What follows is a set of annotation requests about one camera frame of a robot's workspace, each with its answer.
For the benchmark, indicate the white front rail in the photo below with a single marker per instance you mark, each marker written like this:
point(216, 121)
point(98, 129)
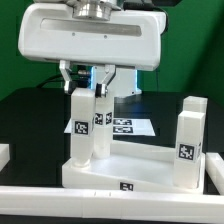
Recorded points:
point(108, 204)

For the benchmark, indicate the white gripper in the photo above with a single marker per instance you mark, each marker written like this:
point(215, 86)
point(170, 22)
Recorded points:
point(132, 39)

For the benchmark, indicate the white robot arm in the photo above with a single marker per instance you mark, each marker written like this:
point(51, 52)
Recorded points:
point(100, 10)

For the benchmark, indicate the white desk tabletop tray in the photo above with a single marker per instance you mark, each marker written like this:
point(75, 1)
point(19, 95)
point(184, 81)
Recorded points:
point(132, 167)

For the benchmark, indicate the white sheet with markers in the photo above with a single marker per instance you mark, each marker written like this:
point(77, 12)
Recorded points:
point(121, 126)

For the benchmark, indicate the white left side block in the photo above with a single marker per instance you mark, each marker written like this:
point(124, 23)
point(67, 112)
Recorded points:
point(4, 155)

